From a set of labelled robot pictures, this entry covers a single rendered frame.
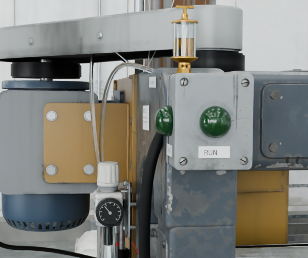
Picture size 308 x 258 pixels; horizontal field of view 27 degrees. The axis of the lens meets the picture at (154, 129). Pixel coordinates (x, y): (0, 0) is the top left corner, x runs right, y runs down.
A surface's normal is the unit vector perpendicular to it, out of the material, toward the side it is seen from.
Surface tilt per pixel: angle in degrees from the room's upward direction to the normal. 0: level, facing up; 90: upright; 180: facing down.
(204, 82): 90
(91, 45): 90
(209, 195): 90
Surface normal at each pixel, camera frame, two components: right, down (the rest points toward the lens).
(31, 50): -0.68, 0.04
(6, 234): 0.15, 0.05
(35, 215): -0.07, 0.07
